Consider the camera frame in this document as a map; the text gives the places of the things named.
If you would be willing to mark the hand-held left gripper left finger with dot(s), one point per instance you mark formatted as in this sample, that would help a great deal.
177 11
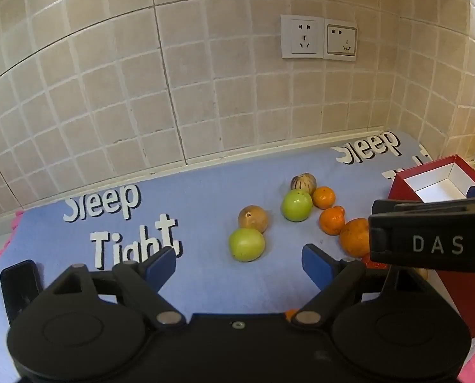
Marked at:
161 267

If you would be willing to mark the blue printed mat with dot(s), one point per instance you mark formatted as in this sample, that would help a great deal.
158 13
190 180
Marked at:
205 215

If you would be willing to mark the knobbed mandarin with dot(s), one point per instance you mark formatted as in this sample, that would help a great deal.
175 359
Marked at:
332 221

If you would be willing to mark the large orange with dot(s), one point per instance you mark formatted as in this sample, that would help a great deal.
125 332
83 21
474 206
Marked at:
355 237

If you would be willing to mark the green apple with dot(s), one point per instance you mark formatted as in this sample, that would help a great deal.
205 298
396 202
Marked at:
297 206
246 244

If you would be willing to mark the brown round fruit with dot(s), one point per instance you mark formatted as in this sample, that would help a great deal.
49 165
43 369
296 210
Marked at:
253 218

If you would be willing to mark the black phone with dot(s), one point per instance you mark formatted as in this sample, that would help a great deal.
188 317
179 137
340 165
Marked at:
20 287

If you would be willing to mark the white wall socket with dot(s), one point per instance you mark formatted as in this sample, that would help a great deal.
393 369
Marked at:
302 36

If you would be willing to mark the small round mandarin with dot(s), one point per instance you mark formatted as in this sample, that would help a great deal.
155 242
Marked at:
324 197

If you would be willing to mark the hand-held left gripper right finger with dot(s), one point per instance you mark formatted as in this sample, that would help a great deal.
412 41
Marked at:
315 265

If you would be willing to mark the gold-framed wall socket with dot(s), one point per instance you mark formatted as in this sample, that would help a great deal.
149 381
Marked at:
341 40

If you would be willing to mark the red cardboard box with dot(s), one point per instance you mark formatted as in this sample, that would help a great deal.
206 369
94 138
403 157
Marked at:
436 183

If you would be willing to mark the striped pepino melon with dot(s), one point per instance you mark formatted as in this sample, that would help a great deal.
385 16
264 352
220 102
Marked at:
303 182

